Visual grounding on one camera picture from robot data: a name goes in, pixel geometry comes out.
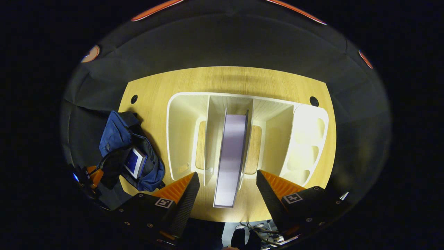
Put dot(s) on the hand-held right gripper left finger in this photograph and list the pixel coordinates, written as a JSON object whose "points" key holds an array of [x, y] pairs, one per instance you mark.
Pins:
{"points": [[187, 205]]}

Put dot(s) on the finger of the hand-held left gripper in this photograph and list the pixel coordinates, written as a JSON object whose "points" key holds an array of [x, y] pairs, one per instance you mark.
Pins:
{"points": [[95, 176]]}

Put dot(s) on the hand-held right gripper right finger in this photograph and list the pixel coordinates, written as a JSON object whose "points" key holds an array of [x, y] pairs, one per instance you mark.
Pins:
{"points": [[269, 201]]}

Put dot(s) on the blue book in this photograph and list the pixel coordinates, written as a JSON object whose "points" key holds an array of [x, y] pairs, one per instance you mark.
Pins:
{"points": [[134, 162]]}

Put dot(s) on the blue schoolbag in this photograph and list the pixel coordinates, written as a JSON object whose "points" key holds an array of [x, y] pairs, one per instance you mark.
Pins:
{"points": [[114, 133]]}

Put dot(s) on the grey book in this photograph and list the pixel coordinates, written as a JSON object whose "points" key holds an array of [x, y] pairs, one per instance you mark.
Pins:
{"points": [[230, 159]]}

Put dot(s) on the white bookshelf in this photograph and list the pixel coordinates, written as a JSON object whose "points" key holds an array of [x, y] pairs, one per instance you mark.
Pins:
{"points": [[180, 132]]}

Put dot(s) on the person's dark trouser leg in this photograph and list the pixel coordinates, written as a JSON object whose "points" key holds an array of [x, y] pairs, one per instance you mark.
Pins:
{"points": [[204, 236]]}

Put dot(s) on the white power strip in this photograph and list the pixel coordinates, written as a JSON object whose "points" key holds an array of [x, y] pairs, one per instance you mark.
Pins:
{"points": [[277, 240]]}

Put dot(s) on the person's black shoe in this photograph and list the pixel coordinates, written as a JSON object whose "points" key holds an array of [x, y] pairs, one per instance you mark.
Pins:
{"points": [[242, 239]]}

